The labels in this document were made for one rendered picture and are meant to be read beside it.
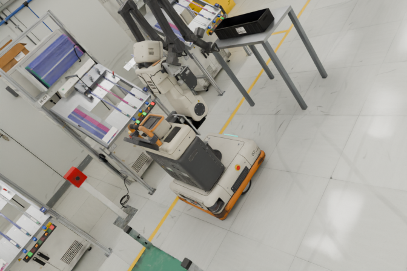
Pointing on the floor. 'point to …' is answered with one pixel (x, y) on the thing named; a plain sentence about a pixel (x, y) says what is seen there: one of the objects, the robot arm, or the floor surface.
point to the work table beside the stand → (279, 14)
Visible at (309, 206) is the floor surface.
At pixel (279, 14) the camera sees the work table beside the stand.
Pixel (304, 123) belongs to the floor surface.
